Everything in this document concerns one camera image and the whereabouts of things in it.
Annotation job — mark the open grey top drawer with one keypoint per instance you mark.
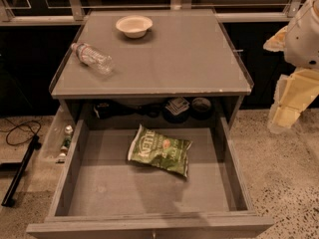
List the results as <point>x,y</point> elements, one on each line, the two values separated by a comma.
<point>101,195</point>

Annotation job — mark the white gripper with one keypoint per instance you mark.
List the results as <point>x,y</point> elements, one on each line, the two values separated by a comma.
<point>303,39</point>

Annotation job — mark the clear plastic water bottle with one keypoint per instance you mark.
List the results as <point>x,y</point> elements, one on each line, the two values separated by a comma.
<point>93,58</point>

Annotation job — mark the small patterned snack packet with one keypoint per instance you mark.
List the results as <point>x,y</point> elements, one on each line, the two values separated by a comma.
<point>177,106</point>

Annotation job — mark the green jalapeno chip bag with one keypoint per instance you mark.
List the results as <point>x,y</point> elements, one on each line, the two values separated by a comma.
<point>155,149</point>

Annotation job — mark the clear plastic storage bin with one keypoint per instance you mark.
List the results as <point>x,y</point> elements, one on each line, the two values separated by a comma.
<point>57,141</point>

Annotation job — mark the dark round container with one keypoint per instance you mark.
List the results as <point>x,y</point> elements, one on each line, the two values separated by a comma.
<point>201,108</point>

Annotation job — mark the black floor stand bar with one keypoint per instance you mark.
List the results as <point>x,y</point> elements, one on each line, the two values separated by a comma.
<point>8,200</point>

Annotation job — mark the white paper bowl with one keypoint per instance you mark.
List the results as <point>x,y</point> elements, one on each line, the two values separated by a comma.
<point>134,26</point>

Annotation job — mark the metal railing frame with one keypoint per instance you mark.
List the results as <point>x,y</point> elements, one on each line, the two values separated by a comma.
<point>74,12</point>

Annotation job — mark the grey counter cabinet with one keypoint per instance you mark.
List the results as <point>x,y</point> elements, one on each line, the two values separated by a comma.
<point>186,53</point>

